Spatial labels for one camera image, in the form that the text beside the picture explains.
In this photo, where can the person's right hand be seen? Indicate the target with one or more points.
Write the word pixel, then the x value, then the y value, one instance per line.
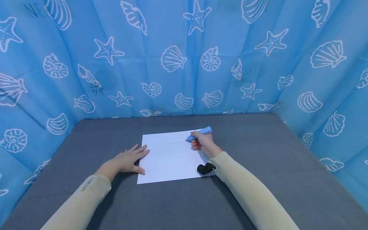
pixel 205 145

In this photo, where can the person's left hand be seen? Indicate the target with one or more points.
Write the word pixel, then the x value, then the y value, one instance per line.
pixel 125 161

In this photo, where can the person's left index finger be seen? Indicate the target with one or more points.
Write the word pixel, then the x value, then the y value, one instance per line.
pixel 143 154

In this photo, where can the person's left thumb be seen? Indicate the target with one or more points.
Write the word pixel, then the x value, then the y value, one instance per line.
pixel 139 170

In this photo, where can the person's left little finger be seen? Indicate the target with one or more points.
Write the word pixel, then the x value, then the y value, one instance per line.
pixel 133 148

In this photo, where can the person's left fingers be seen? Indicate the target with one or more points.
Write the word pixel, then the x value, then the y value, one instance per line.
pixel 139 150

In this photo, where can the person's right fingers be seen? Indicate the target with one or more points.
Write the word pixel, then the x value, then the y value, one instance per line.
pixel 197 141

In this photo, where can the light blue thick pen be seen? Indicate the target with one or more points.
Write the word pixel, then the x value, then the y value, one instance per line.
pixel 203 131

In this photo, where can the white sheet of paper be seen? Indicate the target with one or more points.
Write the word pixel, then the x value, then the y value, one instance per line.
pixel 169 158

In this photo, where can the person's left forearm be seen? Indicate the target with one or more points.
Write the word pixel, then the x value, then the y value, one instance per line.
pixel 79 204

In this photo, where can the person's right forearm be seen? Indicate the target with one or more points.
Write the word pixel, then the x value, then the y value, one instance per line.
pixel 250 191

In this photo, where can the black wrist band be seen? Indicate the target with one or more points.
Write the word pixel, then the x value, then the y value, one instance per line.
pixel 204 168

